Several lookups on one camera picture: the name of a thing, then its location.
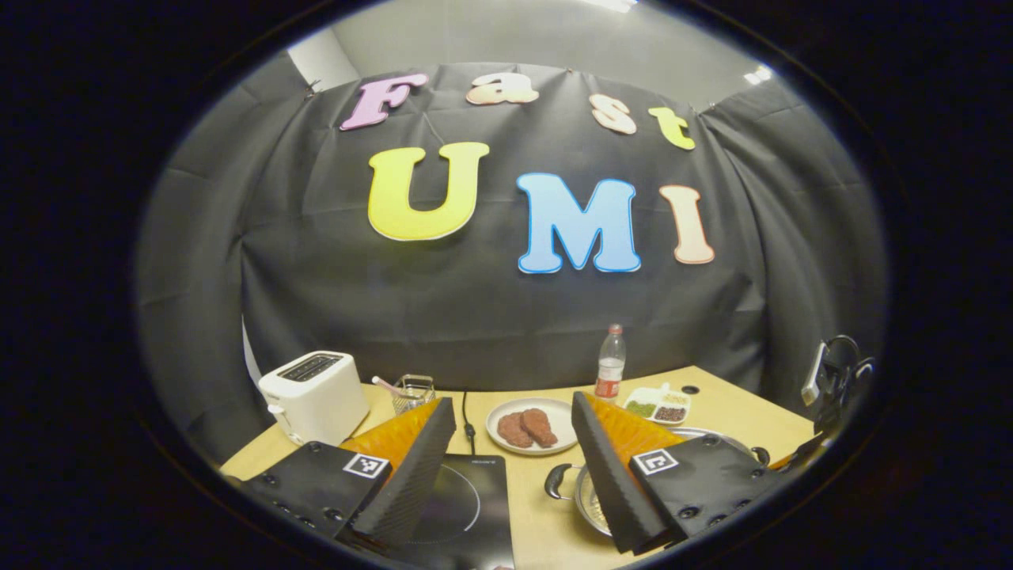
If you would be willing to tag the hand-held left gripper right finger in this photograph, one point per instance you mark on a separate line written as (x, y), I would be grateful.
(609, 483)

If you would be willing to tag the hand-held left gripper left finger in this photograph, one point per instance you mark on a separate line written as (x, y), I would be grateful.
(411, 483)

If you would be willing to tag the black induction cooktop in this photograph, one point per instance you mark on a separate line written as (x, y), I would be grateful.
(483, 514)

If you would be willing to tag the pink stick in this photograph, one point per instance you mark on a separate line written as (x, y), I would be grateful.
(386, 385)

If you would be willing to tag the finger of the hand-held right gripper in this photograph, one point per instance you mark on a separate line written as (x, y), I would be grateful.
(803, 455)

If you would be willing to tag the white round plate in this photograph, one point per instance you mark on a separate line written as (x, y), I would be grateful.
(562, 419)

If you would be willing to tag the white toaster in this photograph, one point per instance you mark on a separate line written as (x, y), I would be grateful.
(316, 400)

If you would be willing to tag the clear plastic water bottle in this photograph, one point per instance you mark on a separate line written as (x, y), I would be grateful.
(609, 372)

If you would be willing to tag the pile of small yellow beans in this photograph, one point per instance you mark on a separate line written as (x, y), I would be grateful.
(676, 399)

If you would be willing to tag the pile of green mung beans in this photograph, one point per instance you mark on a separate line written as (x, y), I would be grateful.
(640, 409)

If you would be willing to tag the brown meat piece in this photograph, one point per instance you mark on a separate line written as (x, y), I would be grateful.
(540, 426)
(513, 430)

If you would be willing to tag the white divided dish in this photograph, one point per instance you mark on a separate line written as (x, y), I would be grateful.
(645, 394)

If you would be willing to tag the pile of dark red beans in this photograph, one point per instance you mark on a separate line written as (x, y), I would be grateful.
(670, 414)

